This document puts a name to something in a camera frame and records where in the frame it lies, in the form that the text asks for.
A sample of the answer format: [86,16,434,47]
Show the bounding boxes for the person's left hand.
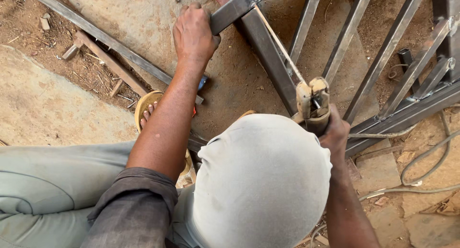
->
[172,2,222,63]

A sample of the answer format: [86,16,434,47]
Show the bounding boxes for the person's right hand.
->
[318,104,351,159]

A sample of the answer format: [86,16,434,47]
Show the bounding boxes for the welding electrode holder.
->
[291,77,331,137]

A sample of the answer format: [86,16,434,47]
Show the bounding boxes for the short steel square tube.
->
[210,0,277,35]

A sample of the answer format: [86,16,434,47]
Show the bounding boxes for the rusty flat steel strip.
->
[354,144,405,163]

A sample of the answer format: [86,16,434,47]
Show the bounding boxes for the welding electrode rod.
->
[253,5,308,85]

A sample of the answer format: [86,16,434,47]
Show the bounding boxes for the short black steel tube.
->
[397,48,422,95]

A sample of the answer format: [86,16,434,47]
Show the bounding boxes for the long grey steel bar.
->
[23,0,209,106]

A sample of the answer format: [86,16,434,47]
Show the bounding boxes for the rusty angle iron bar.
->
[75,30,150,98]

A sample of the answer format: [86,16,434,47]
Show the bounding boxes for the yellow sandal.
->
[134,90,193,177]

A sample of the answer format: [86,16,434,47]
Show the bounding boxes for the small rusty metal offcut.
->
[109,79,125,98]

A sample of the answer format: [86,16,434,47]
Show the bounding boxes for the person's foot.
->
[140,100,159,129]

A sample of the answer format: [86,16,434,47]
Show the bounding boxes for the short rusty tube offcut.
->
[61,38,84,60]

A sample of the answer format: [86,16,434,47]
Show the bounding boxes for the crumpled brown rag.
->
[419,193,460,217]

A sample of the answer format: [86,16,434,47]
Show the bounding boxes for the person's dark grey sleeve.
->
[80,167,179,248]

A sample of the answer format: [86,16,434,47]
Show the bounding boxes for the thin grey cable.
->
[348,123,419,139]

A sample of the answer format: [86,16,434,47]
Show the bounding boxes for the rusty wire loop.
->
[387,63,409,80]

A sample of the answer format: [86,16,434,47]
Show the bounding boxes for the steel tube gate frame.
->
[208,0,460,159]

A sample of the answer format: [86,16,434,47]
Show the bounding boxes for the thick grey welding cable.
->
[359,111,460,202]

